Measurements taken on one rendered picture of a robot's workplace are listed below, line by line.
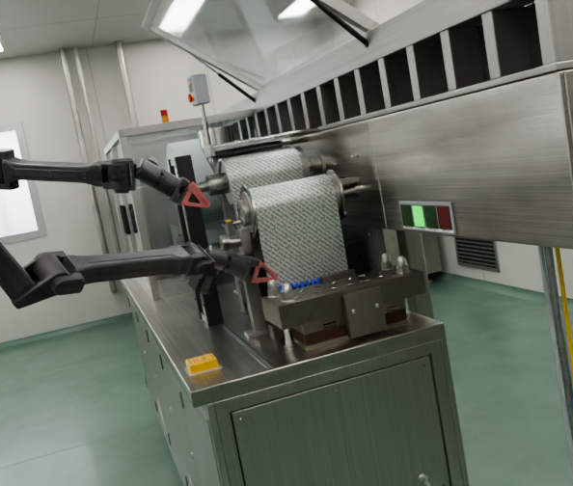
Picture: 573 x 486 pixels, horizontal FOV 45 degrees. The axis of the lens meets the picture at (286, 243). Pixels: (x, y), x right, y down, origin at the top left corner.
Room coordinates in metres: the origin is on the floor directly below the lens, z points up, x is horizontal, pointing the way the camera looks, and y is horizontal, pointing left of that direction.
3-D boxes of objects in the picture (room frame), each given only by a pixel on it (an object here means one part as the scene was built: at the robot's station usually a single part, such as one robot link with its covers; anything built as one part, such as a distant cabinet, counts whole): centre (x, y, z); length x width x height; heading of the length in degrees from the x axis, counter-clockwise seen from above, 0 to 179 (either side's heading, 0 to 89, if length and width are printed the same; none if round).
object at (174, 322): (2.81, 0.31, 0.88); 2.52 x 0.66 x 0.04; 16
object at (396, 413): (2.82, 0.30, 0.43); 2.52 x 0.64 x 0.86; 16
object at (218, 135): (2.62, 0.18, 1.50); 0.14 x 0.14 x 0.06
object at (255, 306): (1.92, 0.13, 1.05); 0.06 x 0.05 x 0.31; 106
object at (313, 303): (1.77, -0.12, 1.00); 0.40 x 0.16 x 0.06; 106
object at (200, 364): (1.68, 0.26, 0.91); 0.07 x 0.07 x 0.02; 16
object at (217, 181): (2.13, 0.18, 1.33); 0.06 x 0.06 x 0.06; 16
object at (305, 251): (1.87, -0.04, 1.10); 0.23 x 0.01 x 0.18; 106
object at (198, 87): (2.43, 0.21, 1.66); 0.07 x 0.07 x 0.10; 22
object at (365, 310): (1.69, -0.16, 0.96); 0.10 x 0.03 x 0.11; 106
